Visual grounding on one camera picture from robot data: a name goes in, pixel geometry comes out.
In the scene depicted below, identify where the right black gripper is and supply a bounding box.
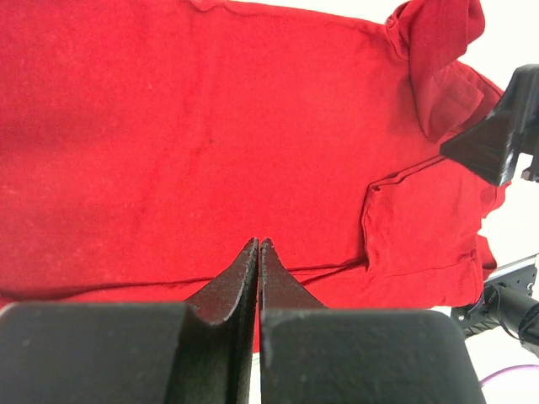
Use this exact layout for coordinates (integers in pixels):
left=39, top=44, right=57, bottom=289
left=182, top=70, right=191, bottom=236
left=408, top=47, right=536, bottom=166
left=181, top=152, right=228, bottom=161
left=440, top=64, right=538, bottom=186

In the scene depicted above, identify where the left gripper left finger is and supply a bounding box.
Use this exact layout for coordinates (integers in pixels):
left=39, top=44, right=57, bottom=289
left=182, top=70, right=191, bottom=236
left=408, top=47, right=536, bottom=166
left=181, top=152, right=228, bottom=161
left=1, top=239, right=259, bottom=403

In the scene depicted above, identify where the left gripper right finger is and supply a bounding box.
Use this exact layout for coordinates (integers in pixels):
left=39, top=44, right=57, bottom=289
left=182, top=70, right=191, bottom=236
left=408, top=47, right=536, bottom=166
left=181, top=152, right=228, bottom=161
left=259, top=240, right=484, bottom=404

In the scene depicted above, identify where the dark red t shirt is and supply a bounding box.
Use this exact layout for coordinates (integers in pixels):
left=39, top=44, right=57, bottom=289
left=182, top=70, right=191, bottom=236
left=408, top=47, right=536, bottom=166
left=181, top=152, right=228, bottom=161
left=0, top=0, right=506, bottom=311

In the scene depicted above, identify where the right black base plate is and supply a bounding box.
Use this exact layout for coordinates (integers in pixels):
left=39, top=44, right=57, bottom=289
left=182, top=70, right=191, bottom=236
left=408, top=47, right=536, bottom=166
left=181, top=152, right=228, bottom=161
left=451, top=254, right=538, bottom=343

